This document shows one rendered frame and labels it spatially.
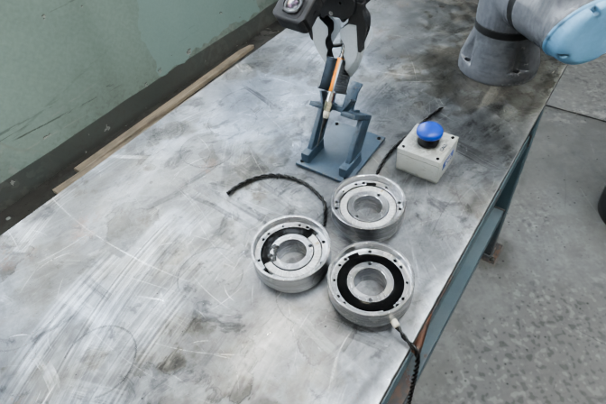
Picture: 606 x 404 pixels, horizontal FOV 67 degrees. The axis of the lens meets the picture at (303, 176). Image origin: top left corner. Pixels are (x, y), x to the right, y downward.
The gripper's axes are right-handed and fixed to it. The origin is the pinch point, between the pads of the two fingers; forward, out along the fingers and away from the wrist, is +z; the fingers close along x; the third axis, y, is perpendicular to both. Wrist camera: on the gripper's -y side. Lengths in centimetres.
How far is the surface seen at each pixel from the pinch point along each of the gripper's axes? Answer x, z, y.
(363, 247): -14.1, 11.8, -18.4
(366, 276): -15.8, 13.9, -20.9
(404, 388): -21, 72, -13
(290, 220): -3.2, 11.7, -19.6
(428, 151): -14.2, 11.9, 1.6
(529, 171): -24, 103, 95
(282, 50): 28.8, 18.0, 21.7
